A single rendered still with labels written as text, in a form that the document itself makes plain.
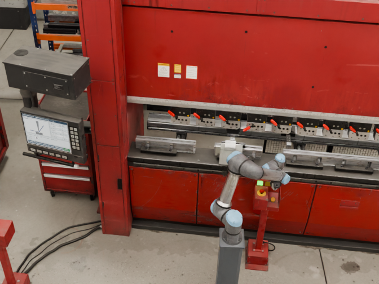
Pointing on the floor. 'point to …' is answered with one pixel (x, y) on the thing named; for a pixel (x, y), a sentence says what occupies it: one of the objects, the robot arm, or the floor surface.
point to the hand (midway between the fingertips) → (274, 189)
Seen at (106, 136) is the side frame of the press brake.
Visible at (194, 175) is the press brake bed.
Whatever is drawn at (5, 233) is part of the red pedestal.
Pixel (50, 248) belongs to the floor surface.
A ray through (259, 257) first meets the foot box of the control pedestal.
